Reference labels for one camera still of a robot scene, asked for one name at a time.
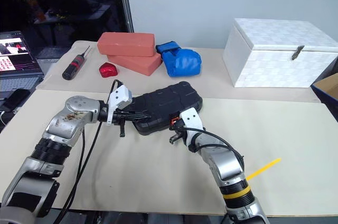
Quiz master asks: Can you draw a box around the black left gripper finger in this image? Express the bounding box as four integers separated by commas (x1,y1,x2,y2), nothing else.
126,111,152,117
126,116,152,123

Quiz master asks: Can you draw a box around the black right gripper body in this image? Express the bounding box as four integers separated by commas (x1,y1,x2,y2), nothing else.
168,113,187,145

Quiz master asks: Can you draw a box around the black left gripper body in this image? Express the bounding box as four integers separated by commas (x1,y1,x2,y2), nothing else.
112,111,127,138

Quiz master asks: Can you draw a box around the black tool case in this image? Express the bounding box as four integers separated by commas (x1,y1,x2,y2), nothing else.
126,81,204,137

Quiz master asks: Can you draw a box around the red heart shaped box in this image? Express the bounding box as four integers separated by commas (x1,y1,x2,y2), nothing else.
99,62,119,78

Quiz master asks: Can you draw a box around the red brick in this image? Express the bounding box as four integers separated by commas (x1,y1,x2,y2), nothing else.
106,52,163,77
97,32,156,57

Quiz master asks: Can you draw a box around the large beige table cover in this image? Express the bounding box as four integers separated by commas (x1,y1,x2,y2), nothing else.
0,89,338,217

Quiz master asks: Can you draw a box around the narrow beige table cover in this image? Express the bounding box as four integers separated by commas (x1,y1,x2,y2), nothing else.
35,40,322,104

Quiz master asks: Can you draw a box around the blue boxing glove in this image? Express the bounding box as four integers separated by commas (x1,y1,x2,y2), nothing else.
155,41,203,78

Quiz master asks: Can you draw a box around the black red screwdriver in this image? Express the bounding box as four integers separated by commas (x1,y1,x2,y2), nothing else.
61,45,92,81

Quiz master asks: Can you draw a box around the yellow flat strip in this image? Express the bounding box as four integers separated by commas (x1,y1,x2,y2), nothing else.
246,157,282,180

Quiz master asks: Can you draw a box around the black flat device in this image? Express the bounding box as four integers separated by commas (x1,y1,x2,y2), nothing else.
1,88,31,111

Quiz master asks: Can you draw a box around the open laptop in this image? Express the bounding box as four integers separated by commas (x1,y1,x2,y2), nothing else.
0,31,44,101

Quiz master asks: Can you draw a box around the white woven storage chest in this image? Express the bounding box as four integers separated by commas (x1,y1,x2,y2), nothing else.
222,17,338,88

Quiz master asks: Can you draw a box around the metal chest latch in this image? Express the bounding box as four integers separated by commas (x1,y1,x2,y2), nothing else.
290,45,305,61

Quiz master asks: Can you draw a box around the cardboard box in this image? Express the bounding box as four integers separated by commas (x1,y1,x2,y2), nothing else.
311,73,338,124

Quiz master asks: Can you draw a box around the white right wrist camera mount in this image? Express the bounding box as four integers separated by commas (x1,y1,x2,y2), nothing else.
179,107,206,147

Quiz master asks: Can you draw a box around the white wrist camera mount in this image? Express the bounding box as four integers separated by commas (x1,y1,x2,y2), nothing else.
179,107,206,147
105,84,133,127

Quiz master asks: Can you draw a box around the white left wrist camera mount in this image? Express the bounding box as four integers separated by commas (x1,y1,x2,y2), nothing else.
105,84,133,127

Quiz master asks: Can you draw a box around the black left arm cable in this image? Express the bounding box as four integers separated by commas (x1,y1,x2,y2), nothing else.
52,79,125,224

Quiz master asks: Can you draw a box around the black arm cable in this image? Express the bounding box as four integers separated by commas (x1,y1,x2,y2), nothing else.
181,127,246,172
52,79,125,224

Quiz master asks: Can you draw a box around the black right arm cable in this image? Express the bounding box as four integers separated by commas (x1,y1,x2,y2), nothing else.
181,127,246,172

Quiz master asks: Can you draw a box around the dark frame under table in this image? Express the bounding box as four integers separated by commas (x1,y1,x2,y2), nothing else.
50,208,230,224

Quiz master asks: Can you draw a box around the metal window post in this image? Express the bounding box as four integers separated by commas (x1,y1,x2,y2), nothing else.
115,0,134,33

